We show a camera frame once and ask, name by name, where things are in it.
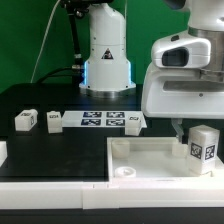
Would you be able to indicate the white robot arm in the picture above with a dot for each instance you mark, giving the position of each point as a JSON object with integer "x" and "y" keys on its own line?
{"x": 107, "y": 72}

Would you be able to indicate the white U-shaped obstacle fence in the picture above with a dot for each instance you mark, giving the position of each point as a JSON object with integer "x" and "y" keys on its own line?
{"x": 110, "y": 195}

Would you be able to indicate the white square table top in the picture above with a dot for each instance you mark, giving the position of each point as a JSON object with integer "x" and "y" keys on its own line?
{"x": 145, "y": 159}

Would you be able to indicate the white sheet with fiducial tags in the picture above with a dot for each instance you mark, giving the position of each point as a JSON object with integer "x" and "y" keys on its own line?
{"x": 103, "y": 119}

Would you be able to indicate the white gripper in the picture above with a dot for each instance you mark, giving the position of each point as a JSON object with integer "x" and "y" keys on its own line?
{"x": 180, "y": 93}

